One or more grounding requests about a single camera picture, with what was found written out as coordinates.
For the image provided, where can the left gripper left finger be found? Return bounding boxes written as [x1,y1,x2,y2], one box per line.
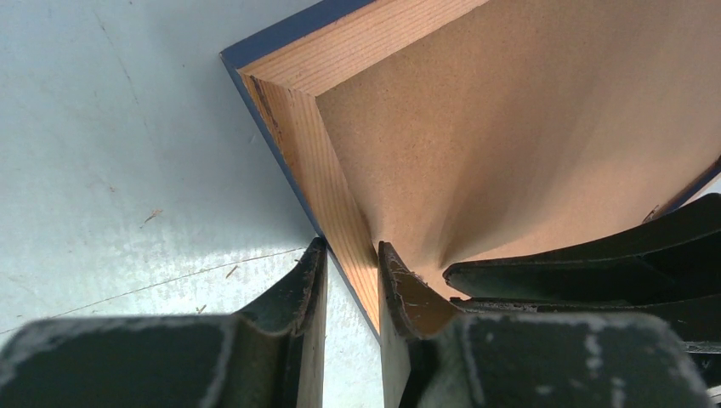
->
[1,238,328,407]

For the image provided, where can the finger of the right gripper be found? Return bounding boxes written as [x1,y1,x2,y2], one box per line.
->
[450,294,720,354]
[443,193,720,304]

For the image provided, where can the brown cardboard backing board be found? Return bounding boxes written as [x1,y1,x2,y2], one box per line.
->
[317,1,720,296]

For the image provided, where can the wooden picture frame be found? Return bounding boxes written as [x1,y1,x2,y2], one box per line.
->
[218,0,721,342]

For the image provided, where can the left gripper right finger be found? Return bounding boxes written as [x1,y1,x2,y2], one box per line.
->
[378,242,712,407]

